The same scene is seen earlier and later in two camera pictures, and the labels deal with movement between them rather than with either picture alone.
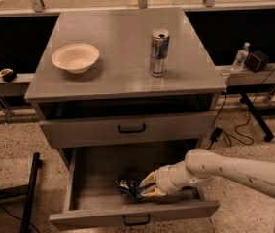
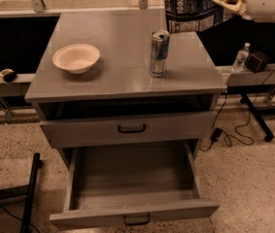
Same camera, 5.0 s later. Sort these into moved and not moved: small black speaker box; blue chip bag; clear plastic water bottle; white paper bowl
Moved: blue chip bag
Not moved: small black speaker box; white paper bowl; clear plastic water bottle
